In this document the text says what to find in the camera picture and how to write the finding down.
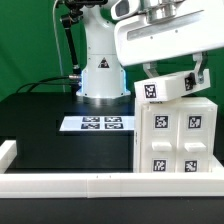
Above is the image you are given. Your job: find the white U-shaped frame border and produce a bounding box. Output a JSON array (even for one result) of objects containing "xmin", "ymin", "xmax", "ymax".
[{"xmin": 0, "ymin": 140, "xmax": 224, "ymax": 198}]

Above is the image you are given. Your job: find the white cabinet top panel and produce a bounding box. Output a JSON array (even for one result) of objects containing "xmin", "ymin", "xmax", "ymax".
[{"xmin": 176, "ymin": 98, "xmax": 209, "ymax": 173}]

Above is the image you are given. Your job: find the white cabinet box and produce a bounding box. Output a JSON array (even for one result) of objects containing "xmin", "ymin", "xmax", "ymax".
[{"xmin": 133, "ymin": 97, "xmax": 218, "ymax": 173}]

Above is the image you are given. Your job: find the white cabinet door panel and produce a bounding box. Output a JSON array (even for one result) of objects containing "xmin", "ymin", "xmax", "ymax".
[{"xmin": 140, "ymin": 104, "xmax": 178, "ymax": 173}]

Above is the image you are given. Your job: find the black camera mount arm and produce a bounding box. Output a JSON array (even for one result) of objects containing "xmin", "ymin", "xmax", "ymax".
[{"xmin": 60, "ymin": 0, "xmax": 108, "ymax": 75}]

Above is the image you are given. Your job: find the black cable bundle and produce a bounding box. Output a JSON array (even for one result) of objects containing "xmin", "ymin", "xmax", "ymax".
[{"xmin": 16, "ymin": 75, "xmax": 83, "ymax": 94}]

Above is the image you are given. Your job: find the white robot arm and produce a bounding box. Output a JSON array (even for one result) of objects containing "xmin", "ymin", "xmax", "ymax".
[{"xmin": 81, "ymin": 0, "xmax": 224, "ymax": 102}]

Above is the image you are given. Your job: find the grey hanging cable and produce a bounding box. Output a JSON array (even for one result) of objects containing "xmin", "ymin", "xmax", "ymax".
[{"xmin": 52, "ymin": 0, "xmax": 67, "ymax": 93}]

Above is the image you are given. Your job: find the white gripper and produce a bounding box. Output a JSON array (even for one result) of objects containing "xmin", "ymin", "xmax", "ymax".
[{"xmin": 113, "ymin": 0, "xmax": 224, "ymax": 84}]

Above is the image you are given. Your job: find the small white tagged cube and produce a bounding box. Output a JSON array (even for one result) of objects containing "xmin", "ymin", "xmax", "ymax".
[{"xmin": 134, "ymin": 69, "xmax": 210, "ymax": 102}]

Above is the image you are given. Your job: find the white base tag plate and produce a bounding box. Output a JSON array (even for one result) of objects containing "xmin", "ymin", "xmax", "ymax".
[{"xmin": 60, "ymin": 116, "xmax": 134, "ymax": 132}]

